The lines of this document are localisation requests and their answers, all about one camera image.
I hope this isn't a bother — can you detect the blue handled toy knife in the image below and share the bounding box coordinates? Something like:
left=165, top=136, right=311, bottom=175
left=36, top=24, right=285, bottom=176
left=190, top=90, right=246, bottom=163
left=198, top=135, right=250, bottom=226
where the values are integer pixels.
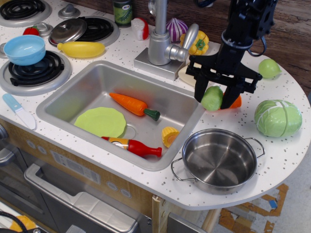
left=2, top=94, right=36, bottom=130

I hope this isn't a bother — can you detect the back left stove burner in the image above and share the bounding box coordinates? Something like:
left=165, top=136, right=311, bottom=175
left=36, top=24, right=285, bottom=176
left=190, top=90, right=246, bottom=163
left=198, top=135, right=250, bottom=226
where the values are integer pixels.
left=0, top=0, right=52, bottom=28

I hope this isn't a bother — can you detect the yellow toy squash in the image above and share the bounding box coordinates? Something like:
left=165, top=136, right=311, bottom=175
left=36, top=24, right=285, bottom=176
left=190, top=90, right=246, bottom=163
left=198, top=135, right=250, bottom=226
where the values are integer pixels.
left=57, top=41, right=105, bottom=58

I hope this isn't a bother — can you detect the silver stove knob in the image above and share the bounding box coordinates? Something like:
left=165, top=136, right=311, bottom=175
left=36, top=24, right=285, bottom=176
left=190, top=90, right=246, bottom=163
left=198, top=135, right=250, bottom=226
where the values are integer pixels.
left=34, top=22, right=53, bottom=37
left=58, top=3, right=81, bottom=19

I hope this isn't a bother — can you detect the stainless steel pan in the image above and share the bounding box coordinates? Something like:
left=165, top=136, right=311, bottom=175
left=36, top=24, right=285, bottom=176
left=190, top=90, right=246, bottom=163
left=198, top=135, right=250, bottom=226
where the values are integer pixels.
left=180, top=129, right=265, bottom=195

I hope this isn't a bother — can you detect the stove burner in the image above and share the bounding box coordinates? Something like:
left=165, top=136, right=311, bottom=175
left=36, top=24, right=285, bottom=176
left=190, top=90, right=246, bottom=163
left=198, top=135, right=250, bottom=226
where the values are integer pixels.
left=0, top=51, right=72, bottom=97
left=76, top=17, right=120, bottom=47
left=0, top=0, right=52, bottom=28

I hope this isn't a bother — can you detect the silver oven door handle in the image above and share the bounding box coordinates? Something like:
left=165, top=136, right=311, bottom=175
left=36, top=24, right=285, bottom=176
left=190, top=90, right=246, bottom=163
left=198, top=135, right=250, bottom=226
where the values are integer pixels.
left=24, top=164, right=139, bottom=233

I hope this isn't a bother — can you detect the yellow toy bell pepper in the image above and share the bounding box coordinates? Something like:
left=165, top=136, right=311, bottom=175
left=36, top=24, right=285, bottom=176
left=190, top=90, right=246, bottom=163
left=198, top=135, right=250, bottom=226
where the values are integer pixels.
left=189, top=31, right=209, bottom=55

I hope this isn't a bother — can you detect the silver stove knob rear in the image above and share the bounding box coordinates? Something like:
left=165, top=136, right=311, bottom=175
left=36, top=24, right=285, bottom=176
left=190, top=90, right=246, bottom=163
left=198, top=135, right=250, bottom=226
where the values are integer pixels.
left=58, top=3, right=81, bottom=19

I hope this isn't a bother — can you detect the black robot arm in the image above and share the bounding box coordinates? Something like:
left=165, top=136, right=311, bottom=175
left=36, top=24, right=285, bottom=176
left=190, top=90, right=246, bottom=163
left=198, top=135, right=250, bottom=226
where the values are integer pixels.
left=186, top=0, right=277, bottom=109

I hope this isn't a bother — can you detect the purple toy onion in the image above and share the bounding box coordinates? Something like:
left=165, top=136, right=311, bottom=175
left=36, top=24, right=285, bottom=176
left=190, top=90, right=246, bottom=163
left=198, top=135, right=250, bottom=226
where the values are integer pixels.
left=166, top=17, right=188, bottom=42

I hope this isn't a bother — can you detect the cream toy mayonnaise bottle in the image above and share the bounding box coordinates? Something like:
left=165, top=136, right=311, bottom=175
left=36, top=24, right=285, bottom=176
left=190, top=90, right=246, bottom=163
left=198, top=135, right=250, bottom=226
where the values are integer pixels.
left=178, top=66, right=196, bottom=87

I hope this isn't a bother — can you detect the red toy ketchup bottle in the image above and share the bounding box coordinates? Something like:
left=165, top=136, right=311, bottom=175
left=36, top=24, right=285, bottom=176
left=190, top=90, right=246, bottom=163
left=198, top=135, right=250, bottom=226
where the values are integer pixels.
left=102, top=136, right=162, bottom=157

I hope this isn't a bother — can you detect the orange toy carrot piece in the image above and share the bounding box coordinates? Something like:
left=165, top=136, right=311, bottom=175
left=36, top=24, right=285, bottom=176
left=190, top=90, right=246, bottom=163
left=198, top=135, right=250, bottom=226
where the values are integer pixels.
left=219, top=94, right=242, bottom=110

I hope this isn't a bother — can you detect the orange carrot with green top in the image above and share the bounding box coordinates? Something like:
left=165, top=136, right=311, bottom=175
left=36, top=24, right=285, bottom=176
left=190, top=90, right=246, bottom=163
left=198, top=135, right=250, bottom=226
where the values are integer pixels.
left=109, top=93, right=160, bottom=121

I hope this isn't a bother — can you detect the silver pot lid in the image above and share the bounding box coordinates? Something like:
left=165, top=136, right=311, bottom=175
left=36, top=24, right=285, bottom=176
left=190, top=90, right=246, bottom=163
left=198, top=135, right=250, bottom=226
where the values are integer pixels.
left=49, top=18, right=87, bottom=45

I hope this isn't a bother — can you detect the red toy tomato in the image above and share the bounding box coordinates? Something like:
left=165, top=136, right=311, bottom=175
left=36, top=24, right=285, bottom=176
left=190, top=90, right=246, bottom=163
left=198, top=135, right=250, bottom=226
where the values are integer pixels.
left=23, top=26, right=40, bottom=36

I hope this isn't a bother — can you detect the light blue bowl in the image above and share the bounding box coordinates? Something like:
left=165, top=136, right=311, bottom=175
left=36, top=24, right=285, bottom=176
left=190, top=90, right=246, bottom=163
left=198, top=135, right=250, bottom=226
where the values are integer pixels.
left=3, top=35, right=46, bottom=66

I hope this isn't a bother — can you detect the silver sink basin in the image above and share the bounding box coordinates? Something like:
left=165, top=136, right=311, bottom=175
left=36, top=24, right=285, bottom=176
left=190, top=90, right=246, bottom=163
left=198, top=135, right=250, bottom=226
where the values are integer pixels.
left=35, top=60, right=208, bottom=171

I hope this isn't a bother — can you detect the silver toy faucet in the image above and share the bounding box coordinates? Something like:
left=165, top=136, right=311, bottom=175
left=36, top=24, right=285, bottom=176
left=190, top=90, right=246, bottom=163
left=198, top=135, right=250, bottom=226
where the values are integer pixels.
left=134, top=0, right=199, bottom=80

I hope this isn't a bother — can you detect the green toy cabbage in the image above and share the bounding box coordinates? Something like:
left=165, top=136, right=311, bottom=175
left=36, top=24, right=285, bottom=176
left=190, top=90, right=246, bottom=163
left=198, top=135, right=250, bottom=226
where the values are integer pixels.
left=254, top=100, right=302, bottom=137

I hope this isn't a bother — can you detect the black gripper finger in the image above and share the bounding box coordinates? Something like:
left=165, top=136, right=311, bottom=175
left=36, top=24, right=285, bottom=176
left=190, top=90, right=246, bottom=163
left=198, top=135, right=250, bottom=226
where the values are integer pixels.
left=194, top=75, right=208, bottom=102
left=220, top=84, right=243, bottom=109

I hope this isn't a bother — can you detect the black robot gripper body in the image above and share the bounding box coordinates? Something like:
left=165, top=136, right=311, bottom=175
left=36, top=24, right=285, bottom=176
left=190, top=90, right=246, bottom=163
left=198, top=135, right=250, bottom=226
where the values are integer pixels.
left=186, top=31, right=262, bottom=93

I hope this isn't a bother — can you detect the yellow toy below counter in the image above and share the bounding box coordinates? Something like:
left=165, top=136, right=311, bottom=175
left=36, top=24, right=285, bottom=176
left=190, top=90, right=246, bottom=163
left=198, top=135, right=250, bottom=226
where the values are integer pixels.
left=8, top=216, right=37, bottom=232

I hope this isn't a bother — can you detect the front left stove burner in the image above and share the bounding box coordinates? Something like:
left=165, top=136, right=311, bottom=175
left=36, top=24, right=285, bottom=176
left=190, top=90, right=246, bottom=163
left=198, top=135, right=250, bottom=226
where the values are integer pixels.
left=0, top=51, right=72, bottom=97

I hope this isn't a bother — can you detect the light green plate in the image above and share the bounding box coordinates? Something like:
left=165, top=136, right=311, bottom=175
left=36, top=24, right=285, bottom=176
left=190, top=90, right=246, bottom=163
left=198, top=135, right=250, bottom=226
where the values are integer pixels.
left=74, top=107, right=126, bottom=137

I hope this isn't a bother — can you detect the green toy can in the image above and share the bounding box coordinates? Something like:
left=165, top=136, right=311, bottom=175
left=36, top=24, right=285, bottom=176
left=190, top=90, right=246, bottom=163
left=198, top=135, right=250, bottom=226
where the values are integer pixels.
left=113, top=0, right=133, bottom=28

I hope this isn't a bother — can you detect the yellow toy corn piece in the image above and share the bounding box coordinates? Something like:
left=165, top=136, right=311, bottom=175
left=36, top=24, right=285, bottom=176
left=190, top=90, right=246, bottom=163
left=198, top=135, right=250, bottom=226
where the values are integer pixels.
left=161, top=127, right=179, bottom=148

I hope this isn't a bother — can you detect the back right stove burner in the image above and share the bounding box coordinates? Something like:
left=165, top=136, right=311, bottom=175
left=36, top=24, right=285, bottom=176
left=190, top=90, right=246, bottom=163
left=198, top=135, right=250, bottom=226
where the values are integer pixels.
left=76, top=17, right=120, bottom=47

